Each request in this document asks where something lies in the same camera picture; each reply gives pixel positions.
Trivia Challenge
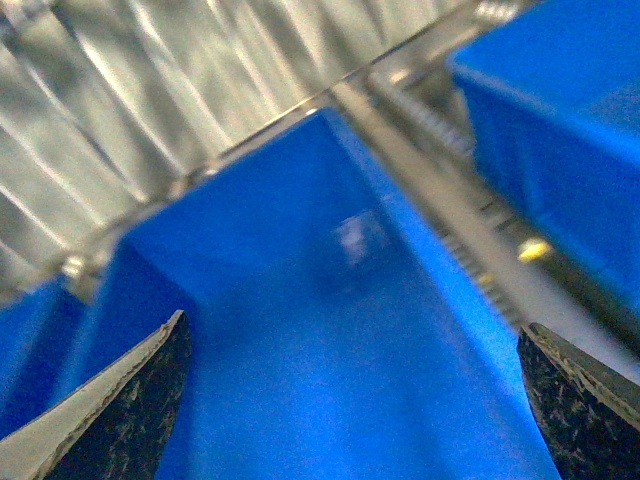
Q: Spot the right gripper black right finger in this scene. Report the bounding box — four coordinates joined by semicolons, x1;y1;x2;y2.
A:
517;323;639;479

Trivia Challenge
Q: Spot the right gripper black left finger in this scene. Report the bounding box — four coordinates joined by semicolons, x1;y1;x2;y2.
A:
1;310;191;479

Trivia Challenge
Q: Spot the blue plastic bin centre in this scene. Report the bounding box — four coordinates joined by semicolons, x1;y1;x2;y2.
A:
1;108;557;479

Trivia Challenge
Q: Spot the blue plastic bin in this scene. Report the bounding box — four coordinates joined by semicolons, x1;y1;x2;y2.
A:
446;1;639;310
1;108;557;479

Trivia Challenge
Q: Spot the blue plastic bin far right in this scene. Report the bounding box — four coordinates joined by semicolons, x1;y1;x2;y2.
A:
446;1;639;310

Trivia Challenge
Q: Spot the metal roller track divider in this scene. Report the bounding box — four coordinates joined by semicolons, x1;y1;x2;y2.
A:
330;70;639;348

